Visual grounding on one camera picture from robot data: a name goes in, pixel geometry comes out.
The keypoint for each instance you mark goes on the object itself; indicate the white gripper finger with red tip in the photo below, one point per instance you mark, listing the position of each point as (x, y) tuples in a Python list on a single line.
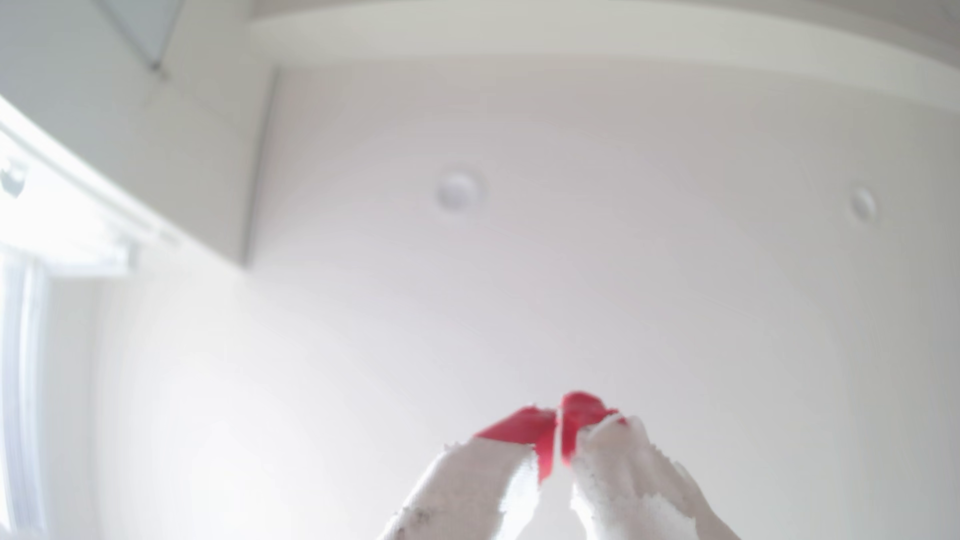
[(465, 487), (630, 487)]

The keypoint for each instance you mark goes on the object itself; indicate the round white ceiling light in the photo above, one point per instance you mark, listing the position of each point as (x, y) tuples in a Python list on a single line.
[(457, 190)]

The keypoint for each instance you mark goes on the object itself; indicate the white curtain rail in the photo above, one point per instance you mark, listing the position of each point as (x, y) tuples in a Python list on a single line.
[(67, 217)]

